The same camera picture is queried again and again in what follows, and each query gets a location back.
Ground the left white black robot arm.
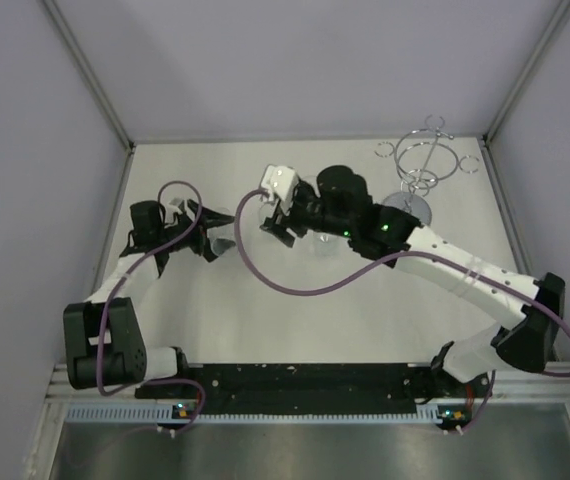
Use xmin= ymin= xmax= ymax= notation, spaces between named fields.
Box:
xmin=63 ymin=200 xmax=235 ymax=397

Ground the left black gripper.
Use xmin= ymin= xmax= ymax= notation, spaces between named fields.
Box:
xmin=156 ymin=198 xmax=237 ymax=260

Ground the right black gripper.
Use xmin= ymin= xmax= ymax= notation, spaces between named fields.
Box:
xmin=260 ymin=183 xmax=354 ymax=247

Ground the grey slotted cable duct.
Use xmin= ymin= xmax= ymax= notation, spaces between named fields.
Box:
xmin=67 ymin=398 xmax=471 ymax=426

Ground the clear patterned wine glass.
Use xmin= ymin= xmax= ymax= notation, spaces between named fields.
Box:
xmin=301 ymin=175 xmax=319 ymax=196

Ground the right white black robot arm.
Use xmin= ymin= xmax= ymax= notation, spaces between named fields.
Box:
xmin=260 ymin=165 xmax=565 ymax=396

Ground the chrome wine glass rack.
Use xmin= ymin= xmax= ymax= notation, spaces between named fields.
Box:
xmin=373 ymin=114 xmax=481 ymax=225

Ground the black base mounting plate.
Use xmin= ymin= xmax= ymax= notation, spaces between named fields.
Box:
xmin=134 ymin=362 xmax=494 ymax=419

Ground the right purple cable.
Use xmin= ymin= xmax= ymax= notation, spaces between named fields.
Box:
xmin=234 ymin=188 xmax=570 ymax=434

